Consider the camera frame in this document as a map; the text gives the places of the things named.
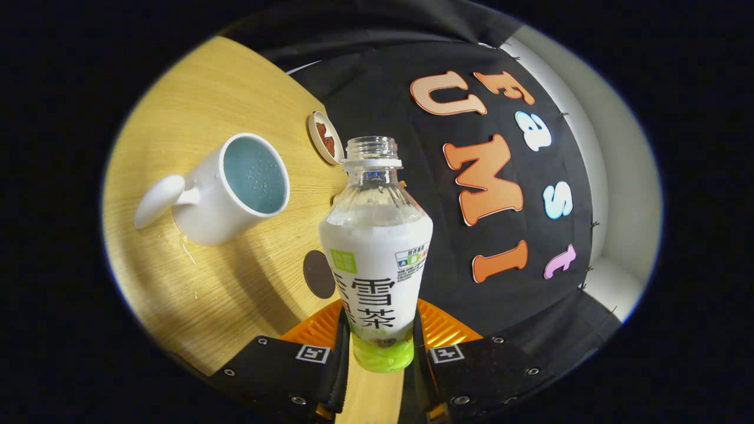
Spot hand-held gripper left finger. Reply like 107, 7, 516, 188
209, 297, 352, 422

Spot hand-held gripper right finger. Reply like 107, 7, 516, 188
412, 297, 554, 422

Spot round dark coaster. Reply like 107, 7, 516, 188
303, 250, 336, 300

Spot clear juice bottle white label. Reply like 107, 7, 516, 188
319, 136, 434, 374

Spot white cup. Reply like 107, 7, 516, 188
134, 132, 291, 247

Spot wooden table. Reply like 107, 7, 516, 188
101, 35, 407, 424

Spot cream round plate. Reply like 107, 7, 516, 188
307, 111, 346, 166

